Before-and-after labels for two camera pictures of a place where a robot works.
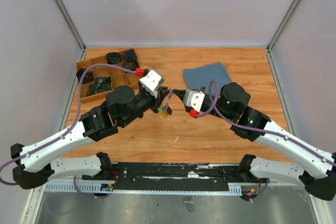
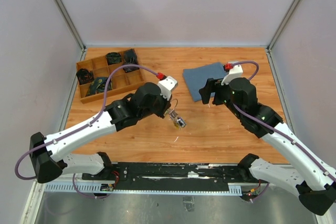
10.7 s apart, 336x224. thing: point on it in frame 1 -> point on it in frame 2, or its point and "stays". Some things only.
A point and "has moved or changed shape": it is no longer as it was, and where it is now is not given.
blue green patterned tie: x=100 y=84 stays
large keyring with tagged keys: x=165 y=109 has moved or changed shape
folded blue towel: x=201 y=76 stays
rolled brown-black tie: x=130 y=65 stays
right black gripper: x=180 y=93 -> x=211 y=86
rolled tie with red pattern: x=88 y=77 stays
